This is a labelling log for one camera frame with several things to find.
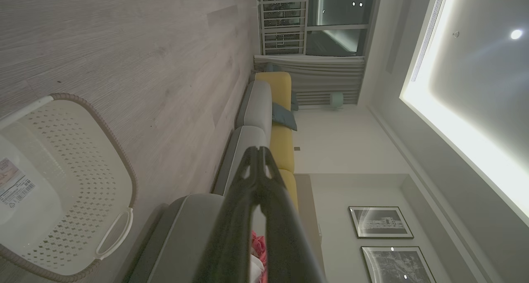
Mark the small framed black-white picture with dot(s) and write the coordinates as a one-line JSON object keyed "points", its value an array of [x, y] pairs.
{"points": [[380, 222]]}

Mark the large framed black-white picture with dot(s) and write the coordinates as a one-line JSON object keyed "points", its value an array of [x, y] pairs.
{"points": [[396, 266]]}

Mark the long ceiling air vent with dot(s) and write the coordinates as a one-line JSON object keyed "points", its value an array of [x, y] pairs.
{"points": [[427, 31]]}

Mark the grey pleated curtain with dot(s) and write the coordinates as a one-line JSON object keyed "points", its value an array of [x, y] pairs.
{"points": [[322, 78]]}

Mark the white perforated laundry basket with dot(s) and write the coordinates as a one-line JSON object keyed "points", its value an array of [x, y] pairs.
{"points": [[82, 171]]}

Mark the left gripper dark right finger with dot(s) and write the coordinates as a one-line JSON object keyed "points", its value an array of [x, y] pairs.
{"points": [[281, 233]]}

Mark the grey and yellow sofa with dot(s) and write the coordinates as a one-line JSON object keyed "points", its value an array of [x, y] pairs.
{"points": [[256, 105]]}

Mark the large blue-grey cushion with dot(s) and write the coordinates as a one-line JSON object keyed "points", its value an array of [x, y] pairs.
{"points": [[283, 115]]}

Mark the red clothing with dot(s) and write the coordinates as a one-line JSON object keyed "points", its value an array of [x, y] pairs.
{"points": [[258, 241]]}

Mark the round recessed ceiling light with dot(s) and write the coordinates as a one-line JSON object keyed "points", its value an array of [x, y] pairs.
{"points": [[515, 34]]}

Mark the pale teal round lamp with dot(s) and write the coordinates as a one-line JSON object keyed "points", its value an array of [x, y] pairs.
{"points": [[337, 100]]}

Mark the paper label sticker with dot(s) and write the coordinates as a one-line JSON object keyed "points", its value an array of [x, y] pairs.
{"points": [[14, 184]]}

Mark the large glass window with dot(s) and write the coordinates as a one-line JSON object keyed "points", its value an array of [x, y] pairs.
{"points": [[330, 14]]}

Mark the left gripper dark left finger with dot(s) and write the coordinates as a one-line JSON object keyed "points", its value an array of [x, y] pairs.
{"points": [[235, 217]]}

